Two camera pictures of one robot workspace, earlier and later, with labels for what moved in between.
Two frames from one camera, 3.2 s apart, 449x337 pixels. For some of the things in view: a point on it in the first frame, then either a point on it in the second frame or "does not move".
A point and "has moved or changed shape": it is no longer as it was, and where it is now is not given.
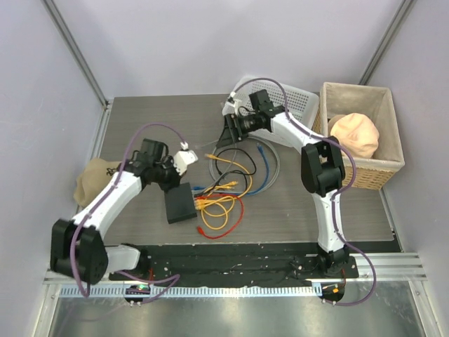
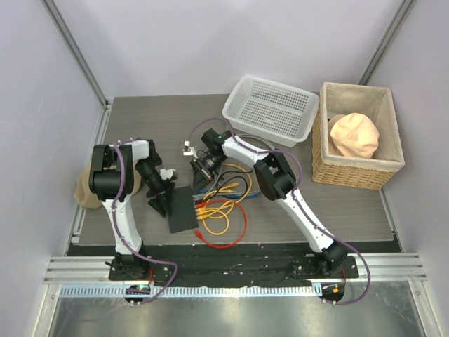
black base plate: [233, 265] does not move
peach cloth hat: [356, 133] does not move
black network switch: [179, 203] has moved or changed shape
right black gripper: [231, 132] → [202, 174]
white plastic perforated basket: [302, 105] does not move
